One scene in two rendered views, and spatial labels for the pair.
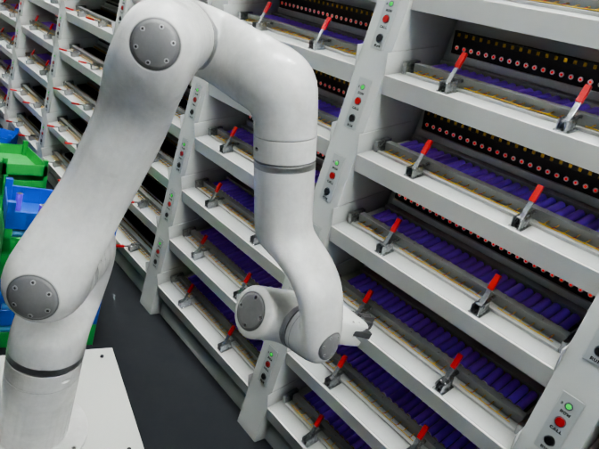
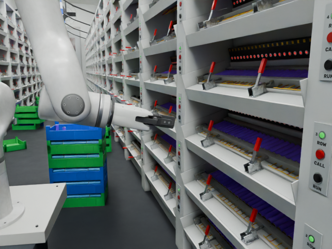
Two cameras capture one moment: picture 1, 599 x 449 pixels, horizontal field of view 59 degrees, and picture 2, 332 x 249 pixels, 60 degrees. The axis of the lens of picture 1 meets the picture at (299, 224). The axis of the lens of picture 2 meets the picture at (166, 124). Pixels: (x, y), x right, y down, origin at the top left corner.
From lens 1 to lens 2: 0.70 m
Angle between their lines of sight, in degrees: 29
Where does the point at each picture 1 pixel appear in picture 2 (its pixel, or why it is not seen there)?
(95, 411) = (33, 208)
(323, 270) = (56, 51)
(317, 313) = (49, 77)
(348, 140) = (182, 30)
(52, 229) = not seen: outside the picture
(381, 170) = (195, 35)
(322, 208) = (180, 80)
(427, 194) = (214, 30)
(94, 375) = (46, 193)
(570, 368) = (313, 97)
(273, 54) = not seen: outside the picture
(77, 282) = not seen: outside the picture
